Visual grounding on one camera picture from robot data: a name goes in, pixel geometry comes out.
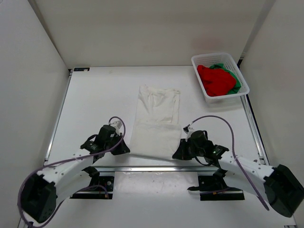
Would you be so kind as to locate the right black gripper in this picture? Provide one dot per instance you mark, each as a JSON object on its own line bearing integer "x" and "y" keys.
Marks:
{"x": 182, "y": 151}

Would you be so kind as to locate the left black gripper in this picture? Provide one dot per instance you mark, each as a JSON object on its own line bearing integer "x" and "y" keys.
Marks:
{"x": 122, "y": 148}

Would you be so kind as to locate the white t-shirt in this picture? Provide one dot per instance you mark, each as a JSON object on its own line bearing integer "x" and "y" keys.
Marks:
{"x": 156, "y": 130}

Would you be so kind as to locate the red t-shirt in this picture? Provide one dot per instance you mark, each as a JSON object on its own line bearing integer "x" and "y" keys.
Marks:
{"x": 211, "y": 80}

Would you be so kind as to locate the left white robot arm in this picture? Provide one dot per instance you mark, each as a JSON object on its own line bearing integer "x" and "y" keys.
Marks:
{"x": 46, "y": 189}

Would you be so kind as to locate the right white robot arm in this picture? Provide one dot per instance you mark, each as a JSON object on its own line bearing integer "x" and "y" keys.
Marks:
{"x": 276, "y": 185}

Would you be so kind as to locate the green t-shirt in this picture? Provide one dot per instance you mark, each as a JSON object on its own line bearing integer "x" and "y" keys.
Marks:
{"x": 232, "y": 83}

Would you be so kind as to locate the black label sticker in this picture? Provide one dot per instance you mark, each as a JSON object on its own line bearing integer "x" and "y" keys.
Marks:
{"x": 81, "y": 69}

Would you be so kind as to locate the white plastic basket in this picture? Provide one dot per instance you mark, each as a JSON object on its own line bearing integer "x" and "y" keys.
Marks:
{"x": 229, "y": 63}

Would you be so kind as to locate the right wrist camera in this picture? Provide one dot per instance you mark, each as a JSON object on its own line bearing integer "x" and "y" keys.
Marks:
{"x": 188, "y": 130}

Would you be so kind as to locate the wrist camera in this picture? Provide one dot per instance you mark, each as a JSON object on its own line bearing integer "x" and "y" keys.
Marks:
{"x": 188, "y": 130}
{"x": 116, "y": 124}

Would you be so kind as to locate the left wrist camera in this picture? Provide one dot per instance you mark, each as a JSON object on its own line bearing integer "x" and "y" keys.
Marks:
{"x": 116, "y": 124}

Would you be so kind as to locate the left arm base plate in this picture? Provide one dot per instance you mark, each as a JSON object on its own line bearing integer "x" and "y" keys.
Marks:
{"x": 100, "y": 187}

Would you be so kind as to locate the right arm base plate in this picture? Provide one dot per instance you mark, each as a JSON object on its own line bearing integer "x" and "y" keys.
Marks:
{"x": 213, "y": 188}

